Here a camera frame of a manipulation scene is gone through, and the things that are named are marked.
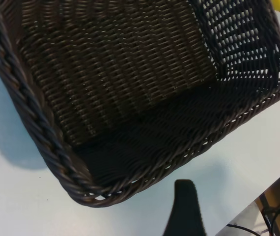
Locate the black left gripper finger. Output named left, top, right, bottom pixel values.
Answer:
left=163, top=179, right=208, bottom=236

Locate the dark brown wicker basket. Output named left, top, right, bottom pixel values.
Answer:
left=0, top=0, right=280, bottom=208

